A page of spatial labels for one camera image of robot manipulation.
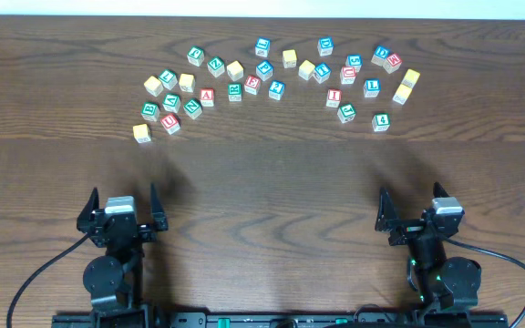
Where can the blue P block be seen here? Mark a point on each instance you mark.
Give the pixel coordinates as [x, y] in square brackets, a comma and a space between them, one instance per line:
[264, 70]

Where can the blue T block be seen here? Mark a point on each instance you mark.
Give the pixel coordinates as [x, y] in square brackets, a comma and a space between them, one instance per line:
[322, 73]

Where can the red A block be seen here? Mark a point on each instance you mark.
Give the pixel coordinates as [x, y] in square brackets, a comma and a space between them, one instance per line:
[207, 97]

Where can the red E block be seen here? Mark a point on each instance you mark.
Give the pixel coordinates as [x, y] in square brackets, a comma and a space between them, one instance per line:
[252, 85]

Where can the green 4 block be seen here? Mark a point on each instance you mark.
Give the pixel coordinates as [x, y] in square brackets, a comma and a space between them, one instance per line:
[380, 122]

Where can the green J block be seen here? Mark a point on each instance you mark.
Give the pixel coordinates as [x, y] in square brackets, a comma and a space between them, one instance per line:
[346, 113]

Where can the red I block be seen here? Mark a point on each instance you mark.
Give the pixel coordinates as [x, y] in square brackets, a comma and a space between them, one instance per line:
[333, 98]

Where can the blue D block top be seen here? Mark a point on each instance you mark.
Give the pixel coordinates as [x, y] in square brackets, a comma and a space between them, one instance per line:
[325, 46]

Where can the green Z block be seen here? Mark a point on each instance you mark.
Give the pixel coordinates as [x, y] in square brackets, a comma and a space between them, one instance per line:
[216, 66]

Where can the yellow K block right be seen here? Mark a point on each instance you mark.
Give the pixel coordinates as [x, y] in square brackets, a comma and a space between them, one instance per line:
[410, 78]

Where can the yellow k block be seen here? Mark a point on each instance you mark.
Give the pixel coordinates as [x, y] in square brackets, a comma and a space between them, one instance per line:
[410, 78]
[142, 133]

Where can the blue 2 block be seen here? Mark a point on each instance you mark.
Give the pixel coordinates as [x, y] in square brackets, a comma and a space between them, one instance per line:
[276, 90]

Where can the yellow block far left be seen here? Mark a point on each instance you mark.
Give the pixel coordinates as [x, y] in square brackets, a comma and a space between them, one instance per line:
[153, 86]

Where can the red U block left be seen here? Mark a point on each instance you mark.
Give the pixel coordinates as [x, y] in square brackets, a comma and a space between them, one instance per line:
[170, 123]

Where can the green B block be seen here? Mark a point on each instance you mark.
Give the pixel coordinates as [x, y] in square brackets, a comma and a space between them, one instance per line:
[150, 111]

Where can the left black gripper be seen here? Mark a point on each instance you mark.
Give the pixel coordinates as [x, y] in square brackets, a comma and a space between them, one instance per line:
[90, 215]

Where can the red U block right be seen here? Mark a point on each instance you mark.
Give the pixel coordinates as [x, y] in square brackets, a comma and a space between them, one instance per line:
[347, 75]

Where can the green R block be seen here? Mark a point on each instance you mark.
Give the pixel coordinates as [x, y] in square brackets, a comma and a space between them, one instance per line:
[234, 92]

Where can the yellow S block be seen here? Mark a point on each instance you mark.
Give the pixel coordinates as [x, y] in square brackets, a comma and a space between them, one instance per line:
[235, 70]

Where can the blue L block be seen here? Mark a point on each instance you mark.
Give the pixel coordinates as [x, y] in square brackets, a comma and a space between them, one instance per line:
[371, 87]

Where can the blue 5 block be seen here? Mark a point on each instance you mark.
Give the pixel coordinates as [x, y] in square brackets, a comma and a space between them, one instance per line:
[355, 61]

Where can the red M block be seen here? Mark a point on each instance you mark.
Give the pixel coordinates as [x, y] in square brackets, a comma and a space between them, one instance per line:
[392, 63]

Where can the blue d block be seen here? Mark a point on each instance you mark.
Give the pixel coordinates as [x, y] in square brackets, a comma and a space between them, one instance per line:
[325, 46]
[380, 55]

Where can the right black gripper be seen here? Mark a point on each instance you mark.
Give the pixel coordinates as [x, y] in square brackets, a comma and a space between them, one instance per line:
[387, 220]

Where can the green block top left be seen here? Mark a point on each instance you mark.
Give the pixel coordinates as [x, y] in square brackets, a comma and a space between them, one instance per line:
[196, 56]

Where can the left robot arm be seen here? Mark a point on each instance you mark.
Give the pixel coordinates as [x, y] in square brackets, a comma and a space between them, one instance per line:
[114, 280]

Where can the green N block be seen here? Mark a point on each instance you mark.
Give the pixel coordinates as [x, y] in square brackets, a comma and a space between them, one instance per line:
[193, 108]

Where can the green V block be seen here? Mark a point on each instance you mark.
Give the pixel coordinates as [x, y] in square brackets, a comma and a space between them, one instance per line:
[171, 102]

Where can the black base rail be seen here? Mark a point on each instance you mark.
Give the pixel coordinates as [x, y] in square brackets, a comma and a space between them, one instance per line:
[370, 318]

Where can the yellow K block left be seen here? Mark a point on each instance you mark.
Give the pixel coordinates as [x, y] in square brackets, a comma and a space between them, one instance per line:
[142, 133]

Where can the green L block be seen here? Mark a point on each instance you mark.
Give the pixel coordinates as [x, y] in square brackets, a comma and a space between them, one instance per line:
[168, 79]

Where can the yellow G block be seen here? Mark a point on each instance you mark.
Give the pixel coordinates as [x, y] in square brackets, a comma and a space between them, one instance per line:
[402, 94]

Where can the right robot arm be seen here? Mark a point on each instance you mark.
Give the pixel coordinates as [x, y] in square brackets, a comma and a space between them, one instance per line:
[446, 285]

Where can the yellow O block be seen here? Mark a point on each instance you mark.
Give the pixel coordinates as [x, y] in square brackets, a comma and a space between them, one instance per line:
[306, 70]

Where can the blue D block right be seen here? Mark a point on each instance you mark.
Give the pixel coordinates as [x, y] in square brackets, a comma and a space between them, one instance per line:
[380, 55]

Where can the red u block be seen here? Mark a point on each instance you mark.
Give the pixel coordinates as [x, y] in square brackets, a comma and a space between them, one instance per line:
[170, 123]
[347, 75]

